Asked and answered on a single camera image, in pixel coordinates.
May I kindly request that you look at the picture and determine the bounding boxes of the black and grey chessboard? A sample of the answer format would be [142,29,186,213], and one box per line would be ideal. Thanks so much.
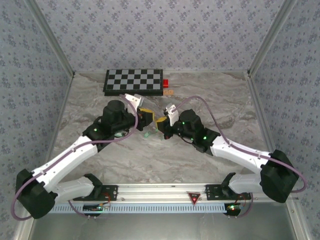
[103,69,165,97]

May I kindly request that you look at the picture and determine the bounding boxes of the red triangle stop sign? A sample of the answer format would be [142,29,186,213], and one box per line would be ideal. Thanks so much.
[187,191,202,206]

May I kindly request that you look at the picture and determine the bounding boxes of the small circuit board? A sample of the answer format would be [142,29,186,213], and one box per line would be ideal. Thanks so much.
[83,203,105,213]
[224,203,242,216]

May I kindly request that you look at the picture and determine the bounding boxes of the grey metal panel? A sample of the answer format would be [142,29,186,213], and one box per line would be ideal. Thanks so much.
[27,213,298,240]

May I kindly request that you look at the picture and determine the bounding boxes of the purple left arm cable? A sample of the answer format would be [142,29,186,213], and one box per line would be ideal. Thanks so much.
[11,94,140,221]

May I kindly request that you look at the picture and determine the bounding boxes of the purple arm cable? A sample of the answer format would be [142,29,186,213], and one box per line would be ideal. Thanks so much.
[173,95,308,219]
[11,94,140,221]

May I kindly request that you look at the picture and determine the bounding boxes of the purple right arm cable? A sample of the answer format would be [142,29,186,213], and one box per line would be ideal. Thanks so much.
[173,95,308,219]

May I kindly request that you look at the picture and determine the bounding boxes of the aluminium frame side rail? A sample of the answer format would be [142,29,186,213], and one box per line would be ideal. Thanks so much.
[18,72,76,240]
[246,72,310,240]

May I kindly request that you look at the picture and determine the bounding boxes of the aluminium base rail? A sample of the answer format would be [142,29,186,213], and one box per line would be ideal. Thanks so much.
[74,183,251,202]

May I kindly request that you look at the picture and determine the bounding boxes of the light blue slotted cable tray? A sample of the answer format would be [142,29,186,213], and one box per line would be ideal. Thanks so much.
[48,202,241,215]

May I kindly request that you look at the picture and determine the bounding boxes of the aluminium frame post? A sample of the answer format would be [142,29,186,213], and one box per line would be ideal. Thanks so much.
[24,0,76,77]
[246,0,300,77]

